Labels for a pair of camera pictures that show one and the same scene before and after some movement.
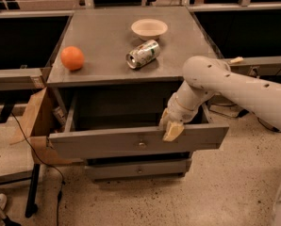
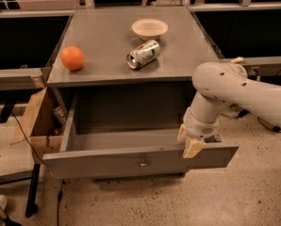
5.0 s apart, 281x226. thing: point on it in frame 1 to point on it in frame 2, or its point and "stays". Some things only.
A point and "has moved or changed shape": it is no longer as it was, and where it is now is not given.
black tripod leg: x=6 y=220 stays
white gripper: x=182 y=112 to x=199 y=127
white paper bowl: x=149 y=28 stays
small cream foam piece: x=238 y=59 stays
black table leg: x=32 y=207 stays
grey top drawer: x=70 y=143 has moved or changed shape
